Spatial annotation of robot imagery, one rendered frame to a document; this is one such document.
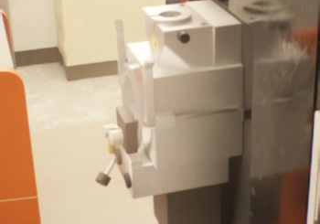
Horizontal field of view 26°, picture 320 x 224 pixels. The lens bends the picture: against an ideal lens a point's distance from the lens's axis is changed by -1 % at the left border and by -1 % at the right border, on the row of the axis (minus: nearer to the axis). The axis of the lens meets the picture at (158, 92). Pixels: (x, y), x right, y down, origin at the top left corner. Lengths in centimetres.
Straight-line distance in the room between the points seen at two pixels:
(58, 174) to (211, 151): 93
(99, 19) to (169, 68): 322
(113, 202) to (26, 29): 284
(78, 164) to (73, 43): 231
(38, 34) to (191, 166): 357
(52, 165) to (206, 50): 102
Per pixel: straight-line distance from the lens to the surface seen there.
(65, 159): 164
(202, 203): 73
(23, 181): 109
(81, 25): 386
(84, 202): 147
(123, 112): 69
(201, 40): 64
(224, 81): 65
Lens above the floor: 149
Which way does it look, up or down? 23 degrees down
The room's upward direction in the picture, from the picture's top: 2 degrees counter-clockwise
